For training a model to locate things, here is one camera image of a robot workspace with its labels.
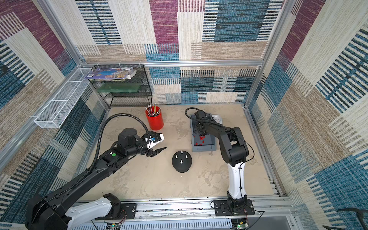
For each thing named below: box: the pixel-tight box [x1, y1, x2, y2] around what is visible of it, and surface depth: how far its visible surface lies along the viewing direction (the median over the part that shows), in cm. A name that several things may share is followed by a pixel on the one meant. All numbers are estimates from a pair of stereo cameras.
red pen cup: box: [145, 105, 164, 131], surface depth 102 cm
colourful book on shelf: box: [83, 66, 138, 82], surface depth 83 cm
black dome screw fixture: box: [171, 150, 193, 173], surface depth 84 cm
